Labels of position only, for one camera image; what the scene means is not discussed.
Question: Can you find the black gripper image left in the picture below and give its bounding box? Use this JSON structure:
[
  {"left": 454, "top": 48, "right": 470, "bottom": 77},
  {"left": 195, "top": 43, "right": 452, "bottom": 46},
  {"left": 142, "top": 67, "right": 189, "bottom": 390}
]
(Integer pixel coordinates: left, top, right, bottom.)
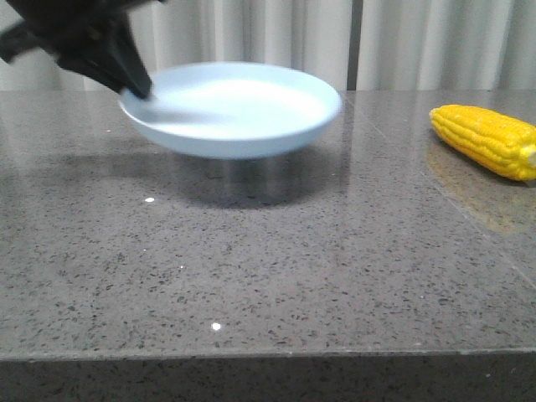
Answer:
[{"left": 1, "top": 1, "right": 152, "bottom": 99}]

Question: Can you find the light blue plate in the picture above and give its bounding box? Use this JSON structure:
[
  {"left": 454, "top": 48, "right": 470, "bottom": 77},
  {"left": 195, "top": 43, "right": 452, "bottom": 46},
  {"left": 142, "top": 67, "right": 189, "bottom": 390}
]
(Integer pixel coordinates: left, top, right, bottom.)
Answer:
[{"left": 119, "top": 62, "right": 342, "bottom": 160}]

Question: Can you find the white curtain left panel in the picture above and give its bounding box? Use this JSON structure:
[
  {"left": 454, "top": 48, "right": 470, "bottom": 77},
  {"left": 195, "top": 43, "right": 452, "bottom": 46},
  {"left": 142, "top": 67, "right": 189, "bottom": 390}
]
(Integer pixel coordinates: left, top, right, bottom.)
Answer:
[{"left": 0, "top": 0, "right": 353, "bottom": 92}]

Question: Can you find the white curtain panel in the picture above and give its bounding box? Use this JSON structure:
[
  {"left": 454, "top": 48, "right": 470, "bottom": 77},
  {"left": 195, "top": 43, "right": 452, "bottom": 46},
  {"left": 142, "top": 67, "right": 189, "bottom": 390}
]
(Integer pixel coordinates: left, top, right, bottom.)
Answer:
[
  {"left": 0, "top": 0, "right": 353, "bottom": 92},
  {"left": 347, "top": 1, "right": 535, "bottom": 90}
]

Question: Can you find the white curtain right panel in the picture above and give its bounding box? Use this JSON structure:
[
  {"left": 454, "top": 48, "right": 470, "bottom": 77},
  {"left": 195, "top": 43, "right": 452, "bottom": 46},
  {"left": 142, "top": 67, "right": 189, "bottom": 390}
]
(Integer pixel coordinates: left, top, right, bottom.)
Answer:
[{"left": 347, "top": 1, "right": 535, "bottom": 90}]

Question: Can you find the yellow corn cob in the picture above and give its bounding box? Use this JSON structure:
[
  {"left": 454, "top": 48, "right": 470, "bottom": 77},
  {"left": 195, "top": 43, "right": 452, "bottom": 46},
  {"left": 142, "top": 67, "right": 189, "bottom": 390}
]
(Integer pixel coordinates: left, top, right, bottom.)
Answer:
[{"left": 429, "top": 105, "right": 535, "bottom": 181}]

